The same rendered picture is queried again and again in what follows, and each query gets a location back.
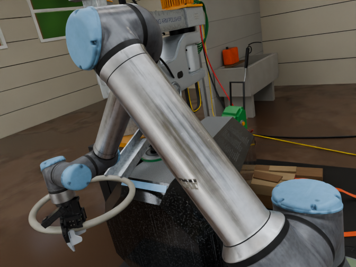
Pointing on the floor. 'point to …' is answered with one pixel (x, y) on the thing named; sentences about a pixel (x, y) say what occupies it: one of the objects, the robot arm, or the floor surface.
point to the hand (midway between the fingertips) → (73, 245)
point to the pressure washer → (238, 113)
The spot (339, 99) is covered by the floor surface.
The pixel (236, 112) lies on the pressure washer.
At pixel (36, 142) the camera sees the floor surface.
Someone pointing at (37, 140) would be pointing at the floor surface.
